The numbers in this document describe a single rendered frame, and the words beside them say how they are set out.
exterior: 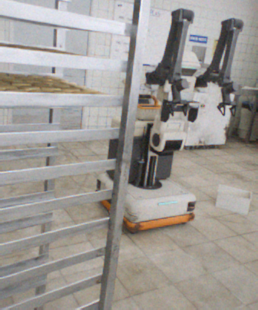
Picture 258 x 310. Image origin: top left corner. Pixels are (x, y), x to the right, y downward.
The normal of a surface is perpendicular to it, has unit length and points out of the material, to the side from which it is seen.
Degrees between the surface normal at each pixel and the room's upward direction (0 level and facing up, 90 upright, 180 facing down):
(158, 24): 90
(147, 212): 90
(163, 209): 90
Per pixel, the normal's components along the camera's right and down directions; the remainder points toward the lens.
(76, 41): 0.51, 0.27
